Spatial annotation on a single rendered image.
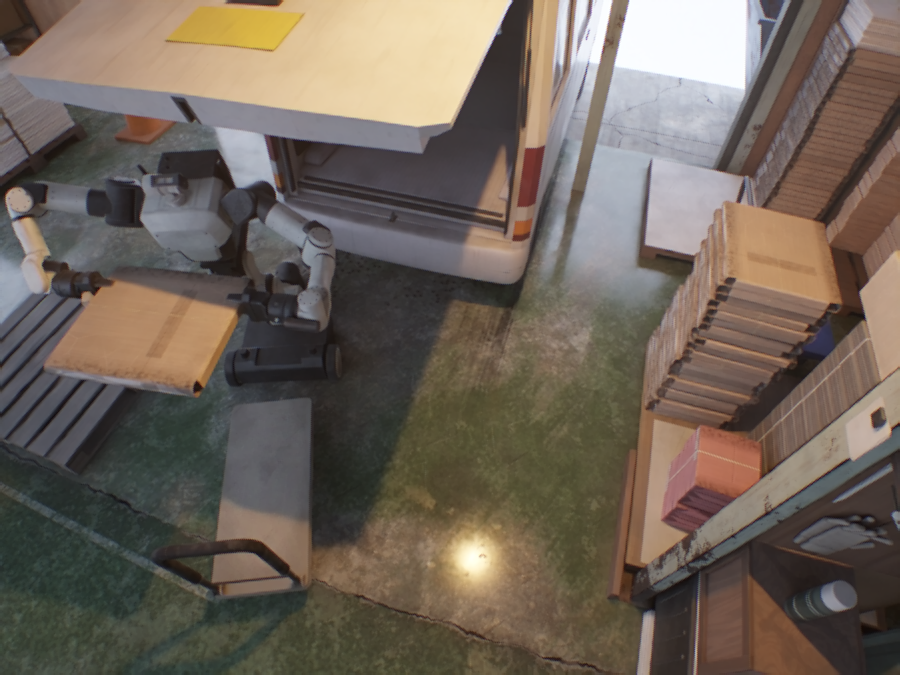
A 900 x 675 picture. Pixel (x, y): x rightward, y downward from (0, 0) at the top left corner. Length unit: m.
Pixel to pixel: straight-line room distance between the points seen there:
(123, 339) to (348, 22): 1.04
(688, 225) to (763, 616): 2.72
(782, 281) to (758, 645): 1.17
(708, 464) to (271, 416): 1.91
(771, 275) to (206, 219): 1.93
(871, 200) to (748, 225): 1.86
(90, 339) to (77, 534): 1.41
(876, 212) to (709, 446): 2.31
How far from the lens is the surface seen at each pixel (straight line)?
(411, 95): 1.16
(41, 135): 5.56
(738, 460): 2.26
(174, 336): 1.54
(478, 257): 2.61
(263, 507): 2.31
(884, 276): 2.12
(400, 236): 2.69
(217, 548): 1.69
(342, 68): 1.27
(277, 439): 2.42
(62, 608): 2.82
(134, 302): 1.71
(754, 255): 2.10
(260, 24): 1.51
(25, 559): 3.02
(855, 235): 4.15
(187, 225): 1.77
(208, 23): 1.59
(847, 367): 2.12
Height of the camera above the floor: 2.26
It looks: 52 degrees down
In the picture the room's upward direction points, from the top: straight up
